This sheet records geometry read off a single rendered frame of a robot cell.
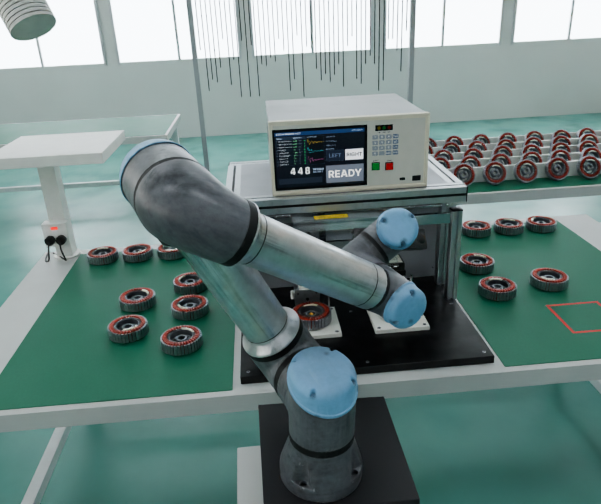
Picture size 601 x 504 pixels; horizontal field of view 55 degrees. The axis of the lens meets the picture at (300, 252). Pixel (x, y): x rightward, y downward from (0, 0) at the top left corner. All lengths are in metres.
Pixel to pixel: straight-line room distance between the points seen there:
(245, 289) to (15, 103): 7.61
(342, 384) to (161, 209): 0.42
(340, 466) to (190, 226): 0.52
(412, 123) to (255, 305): 0.82
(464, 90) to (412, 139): 6.77
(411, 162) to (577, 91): 7.49
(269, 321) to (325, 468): 0.27
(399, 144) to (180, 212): 0.98
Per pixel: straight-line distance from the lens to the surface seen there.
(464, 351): 1.55
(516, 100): 8.69
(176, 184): 0.75
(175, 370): 1.55
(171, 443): 2.50
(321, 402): 0.95
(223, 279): 0.93
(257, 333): 1.01
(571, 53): 8.92
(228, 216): 0.74
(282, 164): 1.58
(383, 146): 1.61
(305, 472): 1.06
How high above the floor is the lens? 1.61
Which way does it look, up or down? 24 degrees down
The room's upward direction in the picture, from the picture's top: 3 degrees counter-clockwise
